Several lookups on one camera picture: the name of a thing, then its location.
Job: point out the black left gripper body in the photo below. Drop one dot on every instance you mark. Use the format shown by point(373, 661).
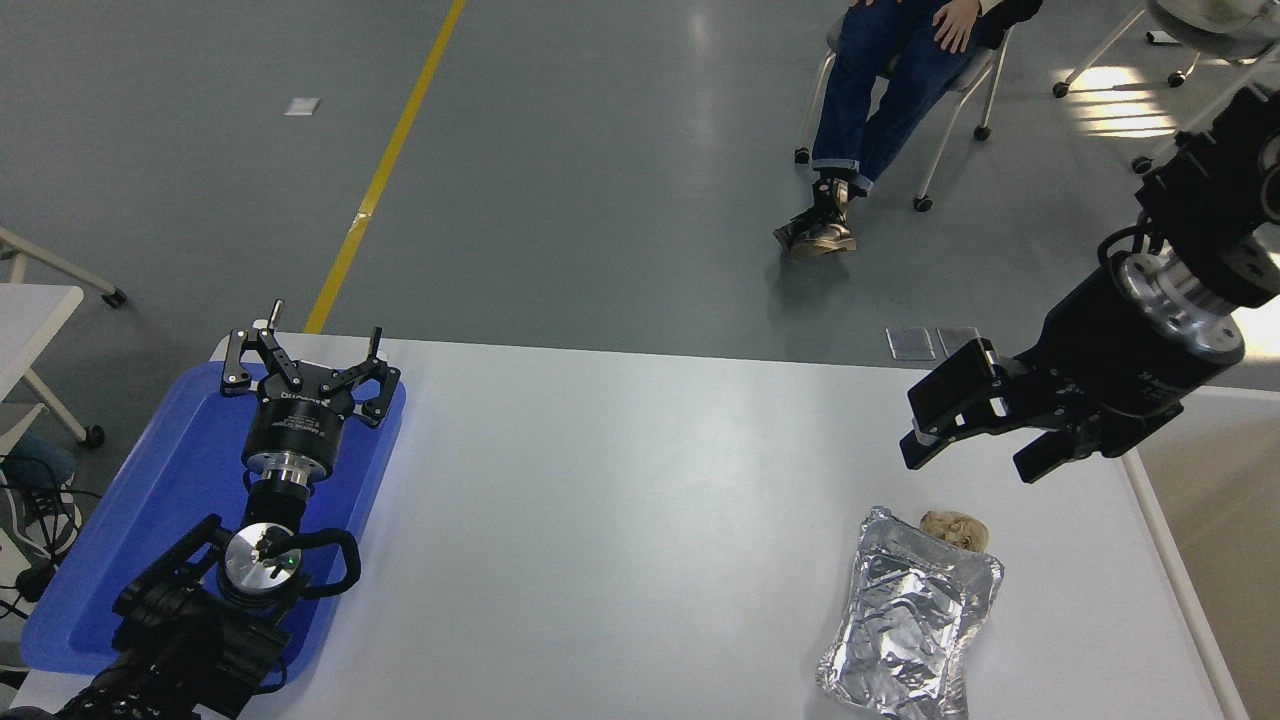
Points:
point(298, 428)

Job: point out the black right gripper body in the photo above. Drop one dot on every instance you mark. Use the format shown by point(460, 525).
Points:
point(1110, 360)

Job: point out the foil tray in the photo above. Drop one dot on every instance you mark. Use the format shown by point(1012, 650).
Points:
point(905, 620)

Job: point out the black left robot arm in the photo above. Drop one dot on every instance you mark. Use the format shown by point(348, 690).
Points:
point(180, 640)

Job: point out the metal floor plate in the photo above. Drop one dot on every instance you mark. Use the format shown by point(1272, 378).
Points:
point(955, 338)
point(910, 343)

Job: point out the person's hand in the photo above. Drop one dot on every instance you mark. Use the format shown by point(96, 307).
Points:
point(957, 22)

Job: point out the crumpled tan paper ball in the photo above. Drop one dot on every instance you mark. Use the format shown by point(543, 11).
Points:
point(955, 527)

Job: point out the blue plastic tray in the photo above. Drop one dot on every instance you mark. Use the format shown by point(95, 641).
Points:
point(170, 480)

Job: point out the white side table on casters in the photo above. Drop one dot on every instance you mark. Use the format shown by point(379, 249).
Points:
point(30, 320)

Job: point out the person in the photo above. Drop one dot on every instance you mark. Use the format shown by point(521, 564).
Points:
point(35, 460)
point(870, 90)

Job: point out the white-legged chair on casters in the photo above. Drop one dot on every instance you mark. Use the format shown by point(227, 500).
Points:
point(975, 75)
point(1215, 30)

